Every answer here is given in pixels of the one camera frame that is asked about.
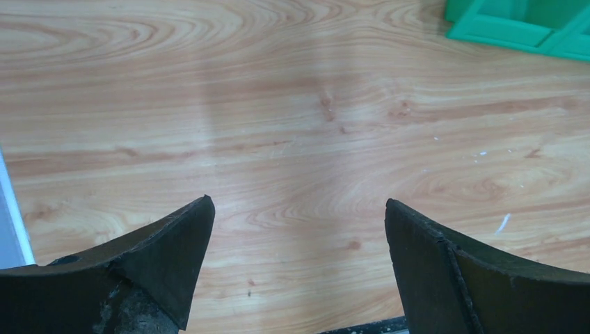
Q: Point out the green compartment tray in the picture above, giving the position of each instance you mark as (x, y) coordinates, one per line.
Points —
(558, 28)

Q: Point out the white wire scrap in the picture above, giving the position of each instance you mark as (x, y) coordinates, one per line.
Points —
(504, 223)

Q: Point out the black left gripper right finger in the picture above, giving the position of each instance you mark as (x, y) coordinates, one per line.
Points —
(451, 283)

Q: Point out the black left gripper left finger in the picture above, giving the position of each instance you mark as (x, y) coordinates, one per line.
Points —
(140, 282)

